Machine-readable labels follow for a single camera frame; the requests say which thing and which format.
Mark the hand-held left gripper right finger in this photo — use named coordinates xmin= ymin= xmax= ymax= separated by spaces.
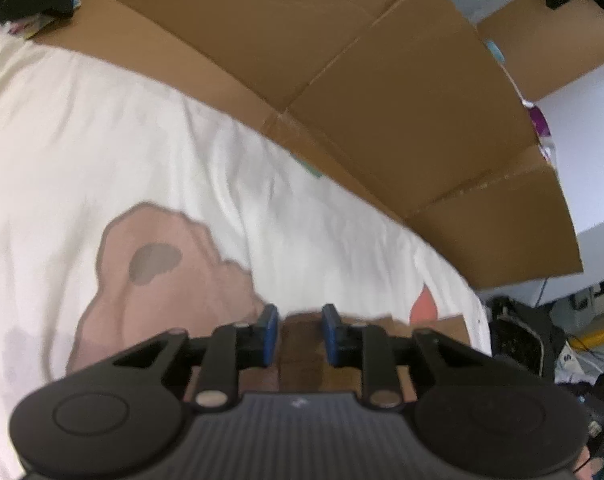
xmin=321 ymin=303 xmax=490 ymax=409

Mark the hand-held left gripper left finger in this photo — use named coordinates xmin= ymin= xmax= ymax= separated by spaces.
xmin=112 ymin=302 xmax=281 ymax=409

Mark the brown printed t-shirt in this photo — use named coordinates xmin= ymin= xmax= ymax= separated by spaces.
xmin=242 ymin=311 xmax=470 ymax=406

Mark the black bag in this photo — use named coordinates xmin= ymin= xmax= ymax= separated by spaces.
xmin=484 ymin=294 xmax=570 ymax=386

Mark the folded cardboard sheet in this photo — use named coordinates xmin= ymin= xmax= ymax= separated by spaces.
xmin=32 ymin=0 xmax=585 ymax=292

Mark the cream bear printed blanket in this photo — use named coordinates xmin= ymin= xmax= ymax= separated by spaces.
xmin=0 ymin=15 xmax=493 ymax=480

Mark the upright cardboard panel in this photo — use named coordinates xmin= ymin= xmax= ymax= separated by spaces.
xmin=474 ymin=0 xmax=604 ymax=103

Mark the small colourful packet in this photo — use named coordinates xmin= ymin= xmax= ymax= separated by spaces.
xmin=4 ymin=12 xmax=55 ymax=41

